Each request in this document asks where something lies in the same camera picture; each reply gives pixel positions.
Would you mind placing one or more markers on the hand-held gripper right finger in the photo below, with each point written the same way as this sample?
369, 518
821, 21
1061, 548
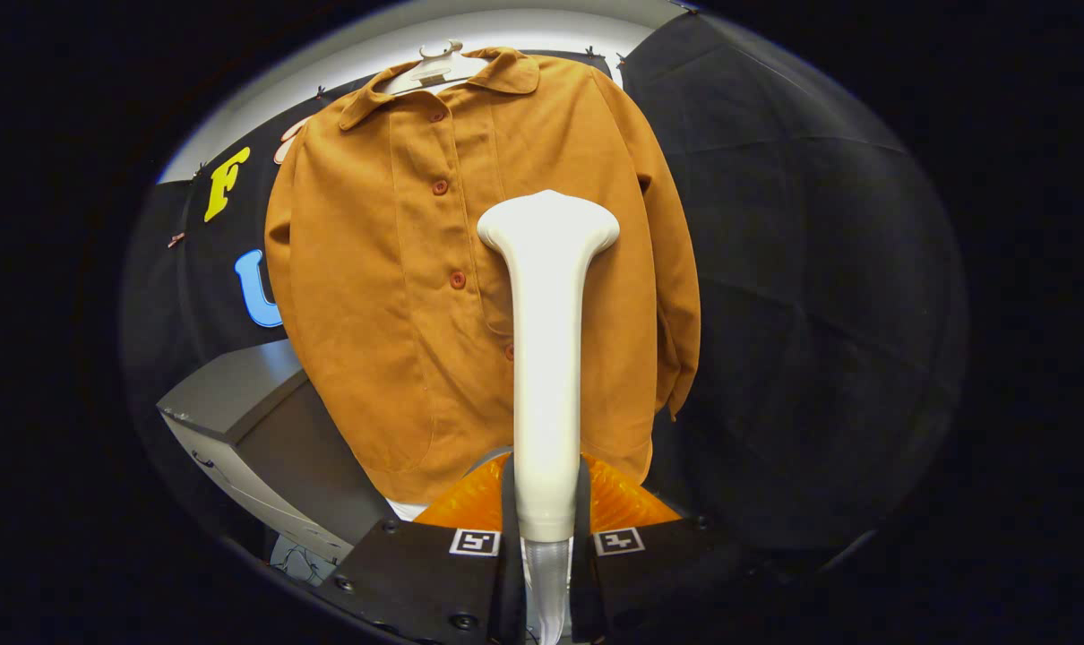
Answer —
658, 573

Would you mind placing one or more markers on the grey drawer cabinet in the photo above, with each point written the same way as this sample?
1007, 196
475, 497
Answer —
237, 385

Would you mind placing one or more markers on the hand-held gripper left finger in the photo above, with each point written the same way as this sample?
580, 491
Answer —
417, 573

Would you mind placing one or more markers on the orange button-up shirt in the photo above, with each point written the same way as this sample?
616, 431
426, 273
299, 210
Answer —
372, 313

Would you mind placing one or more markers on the white clothes hanger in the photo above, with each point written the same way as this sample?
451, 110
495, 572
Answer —
434, 70

